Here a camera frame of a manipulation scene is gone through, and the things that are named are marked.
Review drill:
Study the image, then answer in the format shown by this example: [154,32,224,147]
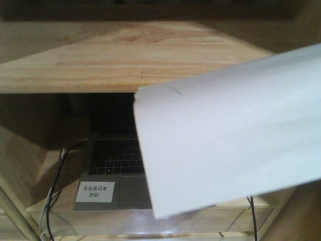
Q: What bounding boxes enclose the wooden shelf unit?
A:
[1,1,320,240]

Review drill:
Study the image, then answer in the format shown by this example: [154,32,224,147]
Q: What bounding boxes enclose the black cable right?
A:
[247,195,258,241]

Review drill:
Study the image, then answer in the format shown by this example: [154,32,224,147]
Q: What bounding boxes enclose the silver laptop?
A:
[72,133,153,212]

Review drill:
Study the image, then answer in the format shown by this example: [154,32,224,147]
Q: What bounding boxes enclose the white label left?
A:
[75,181,115,203]

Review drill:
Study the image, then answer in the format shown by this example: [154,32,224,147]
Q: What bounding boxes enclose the white braided cable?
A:
[39,148,66,239]

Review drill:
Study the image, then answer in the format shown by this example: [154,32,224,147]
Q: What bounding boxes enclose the black cable left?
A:
[46,141,88,241]

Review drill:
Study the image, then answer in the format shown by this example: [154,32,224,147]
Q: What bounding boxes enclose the black cable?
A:
[247,195,258,241]
[46,141,88,241]

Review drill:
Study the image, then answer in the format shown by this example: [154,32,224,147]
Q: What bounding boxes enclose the white paper sheets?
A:
[134,44,320,219]

